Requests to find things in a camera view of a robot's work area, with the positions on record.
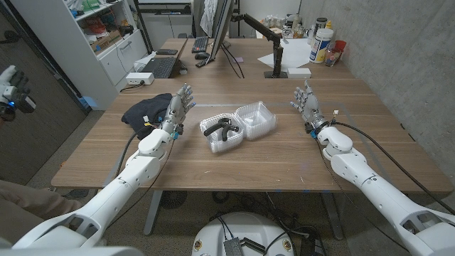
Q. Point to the black clamp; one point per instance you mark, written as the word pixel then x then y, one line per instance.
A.
pixel 213 128

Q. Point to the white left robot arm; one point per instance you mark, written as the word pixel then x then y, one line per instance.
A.
pixel 117 188

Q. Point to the clear plastic clamshell container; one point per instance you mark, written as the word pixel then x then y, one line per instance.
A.
pixel 256 121

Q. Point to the white plastic bag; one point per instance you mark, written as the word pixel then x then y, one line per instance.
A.
pixel 142 62

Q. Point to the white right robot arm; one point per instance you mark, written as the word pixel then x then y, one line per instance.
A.
pixel 373 188

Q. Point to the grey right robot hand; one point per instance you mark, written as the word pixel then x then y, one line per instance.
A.
pixel 311 108

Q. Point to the red cup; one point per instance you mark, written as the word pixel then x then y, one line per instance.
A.
pixel 340 45

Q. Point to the black keyboard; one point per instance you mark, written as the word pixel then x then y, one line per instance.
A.
pixel 200 44

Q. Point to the computer monitor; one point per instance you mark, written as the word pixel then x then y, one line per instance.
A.
pixel 222 28

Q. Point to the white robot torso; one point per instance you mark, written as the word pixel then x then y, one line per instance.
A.
pixel 245 227

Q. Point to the cardboard box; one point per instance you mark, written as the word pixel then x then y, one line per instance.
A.
pixel 106 42

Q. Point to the white wipes canister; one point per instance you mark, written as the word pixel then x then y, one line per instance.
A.
pixel 321 46

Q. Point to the white gloved person hand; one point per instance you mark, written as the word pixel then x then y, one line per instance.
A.
pixel 6 81

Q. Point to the black laptop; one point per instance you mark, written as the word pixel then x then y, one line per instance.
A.
pixel 161 67

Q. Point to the black lidded bottle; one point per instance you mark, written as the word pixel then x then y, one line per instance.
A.
pixel 321 23

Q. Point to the white power strip box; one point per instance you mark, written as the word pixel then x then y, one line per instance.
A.
pixel 140 78

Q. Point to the yellow capped bottle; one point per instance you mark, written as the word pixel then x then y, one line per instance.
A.
pixel 328 25

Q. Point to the clear plastic cup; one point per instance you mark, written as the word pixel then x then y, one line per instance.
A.
pixel 332 57

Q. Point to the black remote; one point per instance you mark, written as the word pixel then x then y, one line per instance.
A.
pixel 202 63

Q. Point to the white paper sheet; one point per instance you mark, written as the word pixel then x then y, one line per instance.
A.
pixel 295 53

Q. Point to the white shelf cabinet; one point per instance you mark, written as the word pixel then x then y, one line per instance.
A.
pixel 81 64

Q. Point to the black computer mouse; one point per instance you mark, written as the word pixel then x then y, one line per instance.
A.
pixel 202 55

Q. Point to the pink sticky note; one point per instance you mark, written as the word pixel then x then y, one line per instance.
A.
pixel 238 59

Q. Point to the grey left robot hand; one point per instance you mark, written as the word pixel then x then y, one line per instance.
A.
pixel 177 110

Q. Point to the small white flat box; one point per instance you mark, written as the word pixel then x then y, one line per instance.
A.
pixel 298 73

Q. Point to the hanging white cloth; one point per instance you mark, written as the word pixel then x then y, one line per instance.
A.
pixel 209 17

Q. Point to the dark navy shorts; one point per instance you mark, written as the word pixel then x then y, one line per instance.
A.
pixel 142 106

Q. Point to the grey table leg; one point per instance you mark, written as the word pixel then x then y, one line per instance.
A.
pixel 153 213
pixel 332 217

